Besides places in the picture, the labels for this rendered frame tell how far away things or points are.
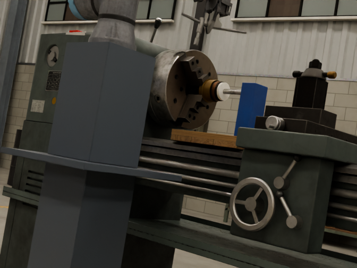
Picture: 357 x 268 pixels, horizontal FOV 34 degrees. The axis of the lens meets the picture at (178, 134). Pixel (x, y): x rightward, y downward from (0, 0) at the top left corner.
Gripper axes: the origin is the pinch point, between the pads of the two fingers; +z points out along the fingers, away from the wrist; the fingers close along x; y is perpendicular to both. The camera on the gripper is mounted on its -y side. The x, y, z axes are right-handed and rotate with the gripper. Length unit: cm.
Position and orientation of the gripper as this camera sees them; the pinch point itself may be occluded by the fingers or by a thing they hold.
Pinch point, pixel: (206, 30)
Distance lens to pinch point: 241.4
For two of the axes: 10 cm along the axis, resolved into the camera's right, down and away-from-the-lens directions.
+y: 7.9, 2.6, 5.5
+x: -5.6, -0.3, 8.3
